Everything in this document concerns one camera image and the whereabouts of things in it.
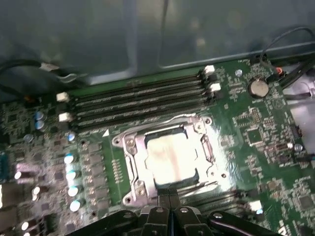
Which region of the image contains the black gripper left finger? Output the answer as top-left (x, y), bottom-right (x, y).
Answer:
top-left (64, 194), bottom-right (171, 236)

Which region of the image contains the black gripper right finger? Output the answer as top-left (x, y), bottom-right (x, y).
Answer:
top-left (170, 194), bottom-right (282, 236)

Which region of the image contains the thin wire locking lever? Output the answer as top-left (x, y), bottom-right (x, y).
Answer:
top-left (156, 169), bottom-right (226, 195)
top-left (112, 113), bottom-right (199, 148)

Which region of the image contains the silver square CPU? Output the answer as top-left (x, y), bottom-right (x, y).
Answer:
top-left (144, 133), bottom-right (200, 188)

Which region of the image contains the metal socket cover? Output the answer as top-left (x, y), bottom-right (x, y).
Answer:
top-left (124, 122), bottom-right (217, 197)

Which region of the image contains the CPU socket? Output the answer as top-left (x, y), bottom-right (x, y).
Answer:
top-left (112, 113), bottom-right (231, 206)

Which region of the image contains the green motherboard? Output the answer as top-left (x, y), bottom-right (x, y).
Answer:
top-left (0, 58), bottom-right (315, 236)

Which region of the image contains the black square chip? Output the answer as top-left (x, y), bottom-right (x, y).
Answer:
top-left (298, 195), bottom-right (315, 209)

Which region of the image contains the round coin battery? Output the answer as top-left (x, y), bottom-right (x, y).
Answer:
top-left (247, 77), bottom-right (269, 99)

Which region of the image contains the black open PC case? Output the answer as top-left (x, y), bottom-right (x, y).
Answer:
top-left (0, 0), bottom-right (315, 99)

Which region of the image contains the thin black looped wire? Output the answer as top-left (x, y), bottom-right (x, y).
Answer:
top-left (260, 26), bottom-right (315, 64)

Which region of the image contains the black wire with label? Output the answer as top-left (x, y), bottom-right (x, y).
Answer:
top-left (0, 59), bottom-right (61, 101)

